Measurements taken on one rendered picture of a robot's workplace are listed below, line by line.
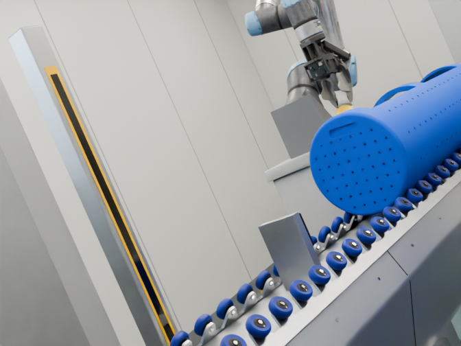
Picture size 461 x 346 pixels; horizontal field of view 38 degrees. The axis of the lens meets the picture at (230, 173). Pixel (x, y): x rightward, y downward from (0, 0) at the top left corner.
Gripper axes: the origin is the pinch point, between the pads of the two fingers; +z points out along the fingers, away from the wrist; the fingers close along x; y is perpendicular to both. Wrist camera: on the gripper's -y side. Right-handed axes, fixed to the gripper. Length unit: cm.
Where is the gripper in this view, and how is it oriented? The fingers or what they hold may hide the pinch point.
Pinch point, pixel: (344, 100)
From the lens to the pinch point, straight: 196.7
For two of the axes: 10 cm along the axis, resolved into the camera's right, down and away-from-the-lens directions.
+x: 7.1, -3.1, -6.3
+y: -5.7, 2.7, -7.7
